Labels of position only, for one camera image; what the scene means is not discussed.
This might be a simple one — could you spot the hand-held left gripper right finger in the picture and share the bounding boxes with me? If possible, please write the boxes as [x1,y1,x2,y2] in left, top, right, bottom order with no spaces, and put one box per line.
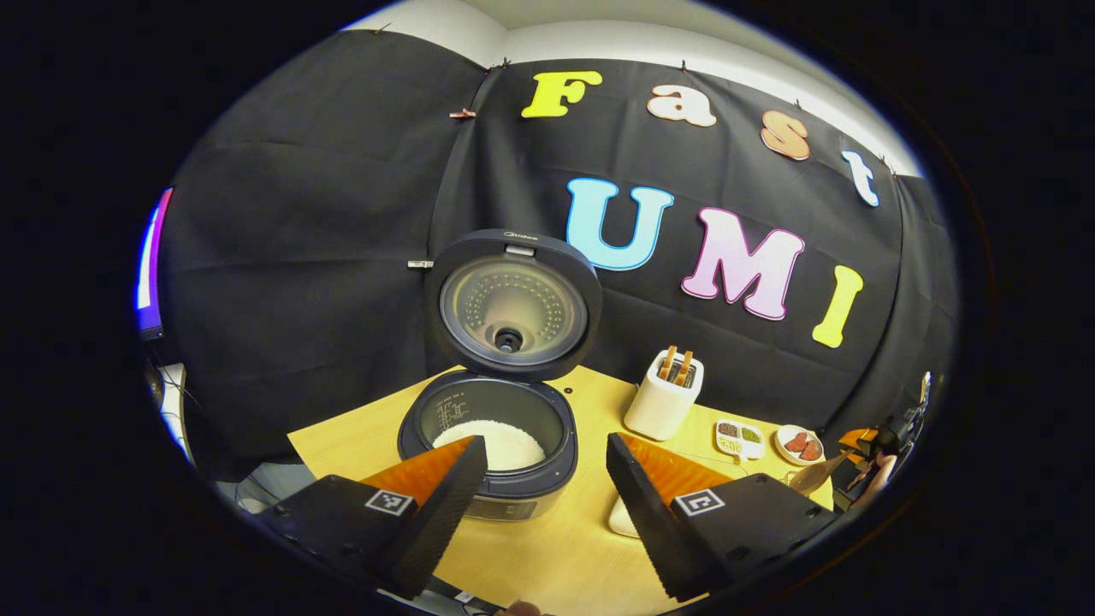
[606,432,839,604]

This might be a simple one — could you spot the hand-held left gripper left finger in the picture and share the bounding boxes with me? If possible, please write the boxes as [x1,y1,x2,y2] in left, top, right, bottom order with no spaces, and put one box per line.
[257,435,488,601]

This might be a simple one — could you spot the clear plastic rice container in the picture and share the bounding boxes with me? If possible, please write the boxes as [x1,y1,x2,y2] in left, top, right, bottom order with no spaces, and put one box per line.
[608,495,653,541]

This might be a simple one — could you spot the wooden spoon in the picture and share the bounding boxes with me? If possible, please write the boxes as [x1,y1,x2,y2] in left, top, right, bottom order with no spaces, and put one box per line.
[787,449,853,498]

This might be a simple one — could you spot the pile of white rice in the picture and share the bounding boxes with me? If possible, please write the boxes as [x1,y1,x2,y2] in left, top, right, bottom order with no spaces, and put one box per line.
[432,419,547,472]

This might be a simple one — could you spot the black rice cooker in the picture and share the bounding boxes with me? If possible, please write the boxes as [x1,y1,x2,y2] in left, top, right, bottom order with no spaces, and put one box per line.
[397,228,604,524]

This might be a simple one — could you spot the white oval plate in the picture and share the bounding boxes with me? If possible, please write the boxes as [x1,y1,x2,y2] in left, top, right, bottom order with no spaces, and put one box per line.
[775,425,826,466]

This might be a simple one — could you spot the white divided bean dish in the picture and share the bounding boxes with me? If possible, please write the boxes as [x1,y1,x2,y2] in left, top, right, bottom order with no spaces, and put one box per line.
[715,419,766,461]

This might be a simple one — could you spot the white toaster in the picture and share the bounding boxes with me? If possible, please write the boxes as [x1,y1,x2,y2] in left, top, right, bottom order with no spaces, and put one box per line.
[624,351,706,442]

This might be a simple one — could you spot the lit monitor screen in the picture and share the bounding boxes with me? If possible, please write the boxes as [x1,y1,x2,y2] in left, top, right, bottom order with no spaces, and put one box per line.
[136,187,175,340]

